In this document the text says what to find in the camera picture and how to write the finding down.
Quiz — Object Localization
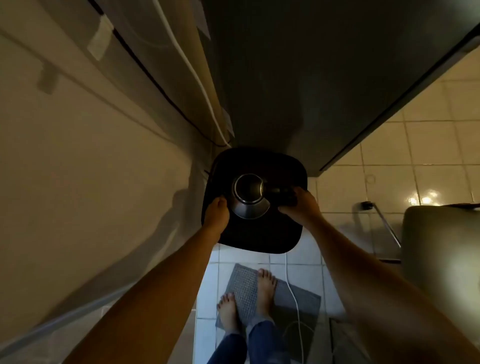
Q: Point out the person's left hand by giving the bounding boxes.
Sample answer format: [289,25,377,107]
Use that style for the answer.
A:
[202,196,230,241]

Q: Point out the person's right hand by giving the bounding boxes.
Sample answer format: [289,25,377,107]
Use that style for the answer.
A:
[278,186,323,230]

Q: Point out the steel electric kettle black lid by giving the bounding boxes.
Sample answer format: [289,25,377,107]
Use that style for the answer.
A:
[229,173,299,221]

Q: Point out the person's right forearm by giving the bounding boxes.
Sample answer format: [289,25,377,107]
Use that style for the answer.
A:
[305,214,480,364]

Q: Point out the person's left forearm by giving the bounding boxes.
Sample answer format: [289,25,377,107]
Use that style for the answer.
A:
[61,226,222,364]

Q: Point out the person's right foot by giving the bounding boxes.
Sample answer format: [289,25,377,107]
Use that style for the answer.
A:
[256,268,278,320]

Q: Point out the person's foot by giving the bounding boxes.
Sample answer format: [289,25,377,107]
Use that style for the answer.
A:
[256,268,278,320]
[217,293,241,335]

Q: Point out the person's left foot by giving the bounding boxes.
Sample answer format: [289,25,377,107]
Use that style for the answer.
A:
[217,293,241,335]

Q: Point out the person's left leg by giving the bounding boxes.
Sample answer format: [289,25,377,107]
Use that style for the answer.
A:
[206,332,248,364]

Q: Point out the person's leg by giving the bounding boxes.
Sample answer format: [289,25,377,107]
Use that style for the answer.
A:
[206,332,248,364]
[245,316,292,364]

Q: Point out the person's right leg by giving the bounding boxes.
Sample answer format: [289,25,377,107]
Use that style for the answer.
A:
[245,316,292,364]

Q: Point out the black square stool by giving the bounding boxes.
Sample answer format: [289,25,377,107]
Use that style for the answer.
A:
[201,146,308,254]

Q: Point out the grey floor mat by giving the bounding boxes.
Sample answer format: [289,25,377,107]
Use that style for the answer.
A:
[215,263,322,364]

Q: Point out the dark grey refrigerator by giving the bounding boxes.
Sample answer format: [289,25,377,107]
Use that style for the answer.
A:
[200,0,480,177]

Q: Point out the beige office chair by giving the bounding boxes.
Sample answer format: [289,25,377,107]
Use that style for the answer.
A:
[352,201,480,346]

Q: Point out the beige flat panel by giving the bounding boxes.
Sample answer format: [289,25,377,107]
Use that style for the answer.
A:
[95,0,235,147]

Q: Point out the white tape piece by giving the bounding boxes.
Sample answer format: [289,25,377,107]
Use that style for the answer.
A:
[86,14,115,62]

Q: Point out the white floor power cable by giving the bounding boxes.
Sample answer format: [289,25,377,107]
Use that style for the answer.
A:
[284,253,305,364]

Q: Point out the black wall cable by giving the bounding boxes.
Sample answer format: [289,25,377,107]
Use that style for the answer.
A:
[88,0,227,148]

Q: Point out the white wall cable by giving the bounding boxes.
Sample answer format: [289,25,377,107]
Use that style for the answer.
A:
[151,0,233,148]

